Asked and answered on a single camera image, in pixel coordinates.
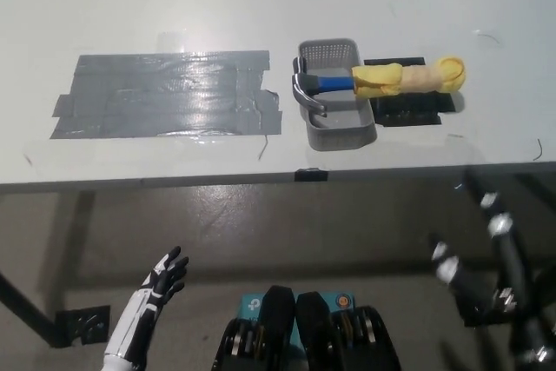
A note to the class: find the black table leg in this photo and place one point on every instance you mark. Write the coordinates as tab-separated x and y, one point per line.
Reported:
26	306

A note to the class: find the black robot torso teal tops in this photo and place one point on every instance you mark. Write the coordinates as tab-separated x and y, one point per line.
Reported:
313	336

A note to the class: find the white and black left hand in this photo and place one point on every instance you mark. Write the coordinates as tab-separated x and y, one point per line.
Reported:
147	297

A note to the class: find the black and white right hand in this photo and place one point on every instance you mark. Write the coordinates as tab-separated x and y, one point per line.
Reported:
508	258

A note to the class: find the gray duct tape patch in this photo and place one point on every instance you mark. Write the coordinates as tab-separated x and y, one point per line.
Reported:
165	93

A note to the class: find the gray plastic basket container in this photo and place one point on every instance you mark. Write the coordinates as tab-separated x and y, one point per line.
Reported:
343	130

